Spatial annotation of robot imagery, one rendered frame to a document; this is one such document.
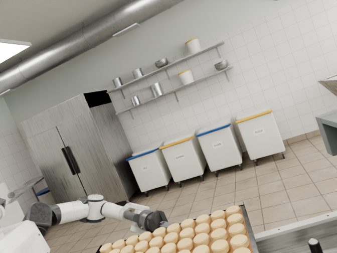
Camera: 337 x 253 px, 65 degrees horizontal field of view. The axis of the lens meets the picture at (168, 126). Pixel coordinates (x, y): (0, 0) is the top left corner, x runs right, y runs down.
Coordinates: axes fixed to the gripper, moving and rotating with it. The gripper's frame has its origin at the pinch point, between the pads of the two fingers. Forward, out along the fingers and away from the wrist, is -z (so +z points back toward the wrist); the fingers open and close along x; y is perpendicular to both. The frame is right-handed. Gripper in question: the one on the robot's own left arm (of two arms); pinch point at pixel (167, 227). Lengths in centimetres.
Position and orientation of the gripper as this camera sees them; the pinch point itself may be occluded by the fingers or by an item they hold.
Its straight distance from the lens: 110.7
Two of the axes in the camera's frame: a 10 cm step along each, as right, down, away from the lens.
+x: -3.8, -9.2, -1.0
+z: -5.5, 1.4, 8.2
